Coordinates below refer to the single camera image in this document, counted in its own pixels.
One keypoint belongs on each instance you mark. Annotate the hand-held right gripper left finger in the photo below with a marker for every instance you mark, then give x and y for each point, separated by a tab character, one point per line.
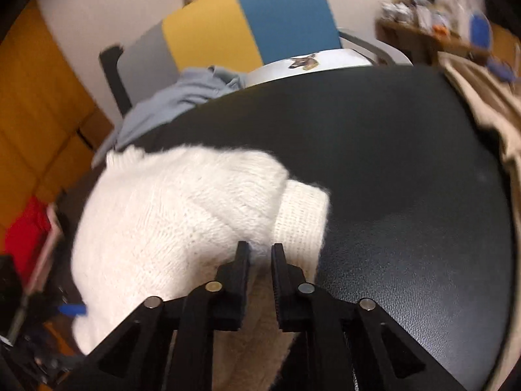
242	269

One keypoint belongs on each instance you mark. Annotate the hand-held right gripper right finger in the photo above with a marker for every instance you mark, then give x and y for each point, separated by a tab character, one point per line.
278	277

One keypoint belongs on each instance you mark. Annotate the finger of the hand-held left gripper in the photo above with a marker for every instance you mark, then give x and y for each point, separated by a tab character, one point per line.
74	310

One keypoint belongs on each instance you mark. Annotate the white knit sweater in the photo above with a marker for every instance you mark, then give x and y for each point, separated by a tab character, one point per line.
171	220

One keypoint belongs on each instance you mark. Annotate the red cloth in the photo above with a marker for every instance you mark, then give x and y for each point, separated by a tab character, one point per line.
28	232

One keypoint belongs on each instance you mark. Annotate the light blue garment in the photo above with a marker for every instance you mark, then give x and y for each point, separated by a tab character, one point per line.
171	97

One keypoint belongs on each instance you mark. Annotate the orange wooden cabinet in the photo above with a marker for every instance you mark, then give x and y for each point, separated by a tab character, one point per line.
36	102

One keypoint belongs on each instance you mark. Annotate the white deer print shirt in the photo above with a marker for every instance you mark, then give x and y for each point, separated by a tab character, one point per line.
338	60

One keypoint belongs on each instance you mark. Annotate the grey yellow blue chair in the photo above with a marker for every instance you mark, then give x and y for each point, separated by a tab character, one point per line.
285	20

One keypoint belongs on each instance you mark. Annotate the cluttered wooden shelf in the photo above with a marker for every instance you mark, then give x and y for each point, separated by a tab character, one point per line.
411	36

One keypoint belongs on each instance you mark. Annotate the beige cloth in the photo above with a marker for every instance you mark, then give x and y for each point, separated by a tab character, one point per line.
492	102

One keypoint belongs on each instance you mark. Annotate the blue plastic object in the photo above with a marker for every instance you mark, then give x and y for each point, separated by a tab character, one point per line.
479	28

